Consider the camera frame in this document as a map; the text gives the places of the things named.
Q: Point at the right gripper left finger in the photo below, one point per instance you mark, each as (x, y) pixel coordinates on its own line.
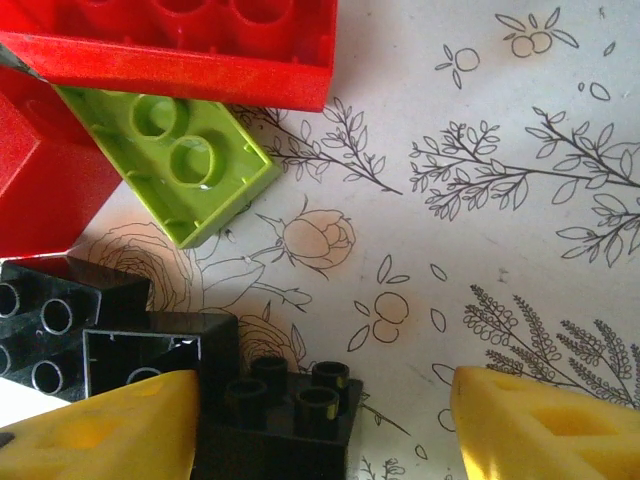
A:
(100, 430)

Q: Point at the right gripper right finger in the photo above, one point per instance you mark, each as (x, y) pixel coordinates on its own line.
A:
(550, 430)

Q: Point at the red lego brick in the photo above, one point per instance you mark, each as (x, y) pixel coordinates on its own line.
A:
(40, 190)
(175, 75)

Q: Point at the green lego brick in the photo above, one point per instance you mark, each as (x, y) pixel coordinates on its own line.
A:
(200, 200)

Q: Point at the black lego brick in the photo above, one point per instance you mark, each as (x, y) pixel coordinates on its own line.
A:
(30, 320)
(215, 335)
(280, 445)

